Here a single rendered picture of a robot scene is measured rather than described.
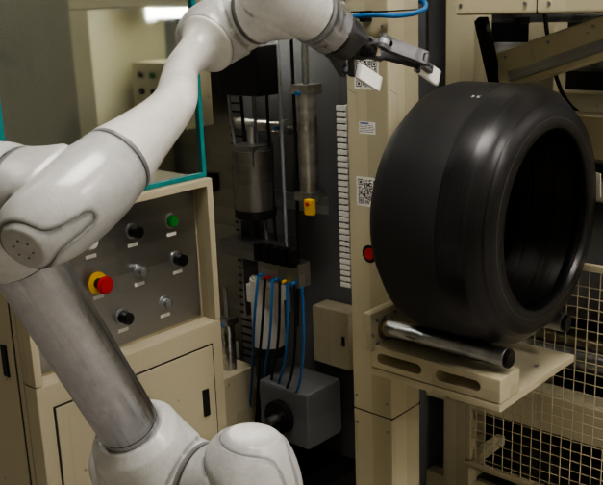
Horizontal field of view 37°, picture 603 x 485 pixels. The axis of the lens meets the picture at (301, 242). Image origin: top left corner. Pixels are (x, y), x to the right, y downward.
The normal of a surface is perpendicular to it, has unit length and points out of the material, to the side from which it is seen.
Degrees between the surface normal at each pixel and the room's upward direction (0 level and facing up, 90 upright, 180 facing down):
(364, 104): 90
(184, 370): 90
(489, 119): 39
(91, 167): 46
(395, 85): 90
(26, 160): 28
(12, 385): 90
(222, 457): 55
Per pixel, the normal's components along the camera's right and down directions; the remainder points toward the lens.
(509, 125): 0.22, -0.42
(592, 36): -0.66, 0.22
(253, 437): 0.07, -0.96
